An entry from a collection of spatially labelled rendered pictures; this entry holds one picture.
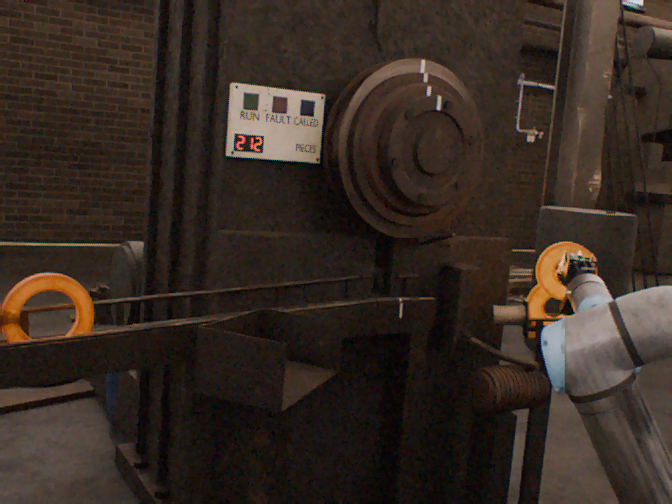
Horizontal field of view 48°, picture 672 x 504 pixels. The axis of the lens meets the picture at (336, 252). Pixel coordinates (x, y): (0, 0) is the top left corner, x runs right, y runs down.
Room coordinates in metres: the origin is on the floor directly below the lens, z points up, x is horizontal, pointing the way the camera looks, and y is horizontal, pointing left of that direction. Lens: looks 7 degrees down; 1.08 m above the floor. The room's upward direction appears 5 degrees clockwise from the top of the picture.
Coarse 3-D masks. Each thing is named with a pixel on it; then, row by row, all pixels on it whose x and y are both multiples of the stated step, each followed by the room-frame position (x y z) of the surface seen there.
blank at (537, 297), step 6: (534, 288) 2.14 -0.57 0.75; (540, 288) 2.13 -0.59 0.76; (534, 294) 2.13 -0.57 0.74; (540, 294) 2.13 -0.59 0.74; (546, 294) 2.13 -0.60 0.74; (528, 300) 2.13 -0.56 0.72; (534, 300) 2.13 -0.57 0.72; (540, 300) 2.13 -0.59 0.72; (546, 300) 2.13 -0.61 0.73; (534, 306) 2.13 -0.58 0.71; (540, 306) 2.13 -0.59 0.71; (534, 312) 2.13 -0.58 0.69; (540, 312) 2.13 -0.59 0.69; (534, 324) 2.13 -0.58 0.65; (546, 324) 2.13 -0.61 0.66
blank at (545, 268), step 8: (552, 248) 2.03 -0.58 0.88; (560, 248) 2.03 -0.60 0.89; (568, 248) 2.03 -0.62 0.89; (576, 248) 2.03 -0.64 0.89; (584, 248) 2.03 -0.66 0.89; (544, 256) 2.03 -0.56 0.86; (552, 256) 2.03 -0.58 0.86; (560, 256) 2.03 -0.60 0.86; (536, 264) 2.06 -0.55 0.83; (544, 264) 2.03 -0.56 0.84; (552, 264) 2.03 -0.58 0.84; (536, 272) 2.05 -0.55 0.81; (544, 272) 2.03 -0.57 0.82; (552, 272) 2.03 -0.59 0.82; (544, 280) 2.03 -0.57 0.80; (552, 280) 2.03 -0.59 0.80; (544, 288) 2.03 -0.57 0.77; (552, 288) 2.03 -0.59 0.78; (560, 288) 2.03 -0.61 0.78; (552, 296) 2.03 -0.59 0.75; (560, 296) 2.03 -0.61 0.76
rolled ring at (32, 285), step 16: (16, 288) 1.56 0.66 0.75; (32, 288) 1.57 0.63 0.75; (48, 288) 1.58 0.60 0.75; (64, 288) 1.60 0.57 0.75; (80, 288) 1.62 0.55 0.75; (16, 304) 1.55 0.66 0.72; (80, 304) 1.62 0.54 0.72; (16, 320) 1.55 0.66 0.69; (80, 320) 1.62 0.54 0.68; (16, 336) 1.55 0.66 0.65
